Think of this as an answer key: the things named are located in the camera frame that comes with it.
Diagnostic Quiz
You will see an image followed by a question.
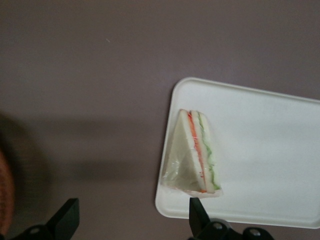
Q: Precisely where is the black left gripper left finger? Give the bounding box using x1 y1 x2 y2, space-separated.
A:
18 197 80 240

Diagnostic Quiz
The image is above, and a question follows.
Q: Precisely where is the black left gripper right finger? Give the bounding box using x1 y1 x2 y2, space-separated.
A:
188 196 276 240

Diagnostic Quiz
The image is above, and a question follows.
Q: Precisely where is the triangle sandwich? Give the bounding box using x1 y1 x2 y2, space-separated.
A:
159 108 224 199

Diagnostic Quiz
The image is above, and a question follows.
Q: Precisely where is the round brown wicker basket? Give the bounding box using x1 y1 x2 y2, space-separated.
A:
0 148 15 232

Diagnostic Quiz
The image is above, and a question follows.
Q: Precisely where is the beige plastic tray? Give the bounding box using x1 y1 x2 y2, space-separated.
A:
154 76 320 230

